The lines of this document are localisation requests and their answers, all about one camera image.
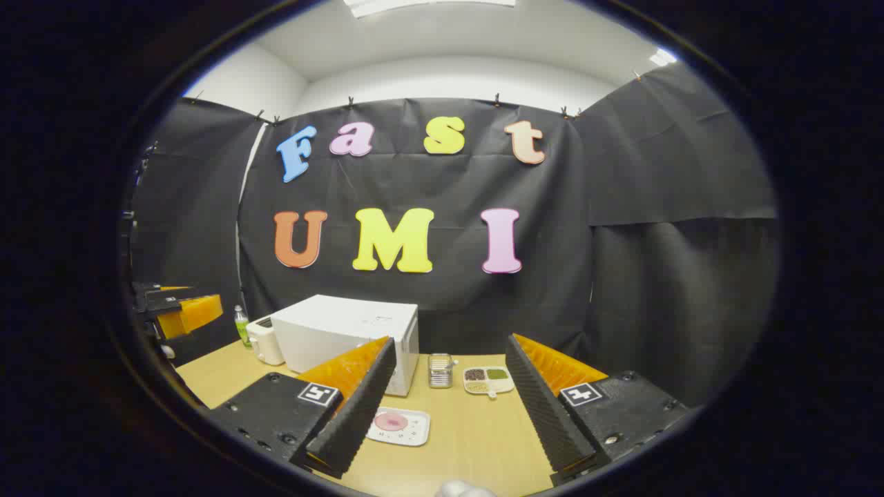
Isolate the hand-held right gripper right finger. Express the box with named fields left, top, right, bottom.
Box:
left=506, top=333, right=691, bottom=487

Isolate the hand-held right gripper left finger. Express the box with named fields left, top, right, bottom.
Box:
left=207, top=336, right=398, bottom=479

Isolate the white square plate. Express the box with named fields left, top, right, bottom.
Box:
left=366, top=407, right=431, bottom=447

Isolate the white microwave oven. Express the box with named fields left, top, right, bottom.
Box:
left=271, top=295, right=420, bottom=398

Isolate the white divided dish with grains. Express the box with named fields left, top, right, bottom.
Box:
left=463, top=366, right=515, bottom=400

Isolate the white toaster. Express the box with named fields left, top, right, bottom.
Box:
left=247, top=315, right=286, bottom=367

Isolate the black backdrop cloth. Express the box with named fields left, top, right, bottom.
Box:
left=128, top=62, right=781, bottom=408

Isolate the large ceiling light panel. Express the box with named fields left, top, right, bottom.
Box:
left=345, top=0, right=515, bottom=18

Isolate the metal wire holder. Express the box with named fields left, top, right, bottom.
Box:
left=427, top=353, right=454, bottom=389

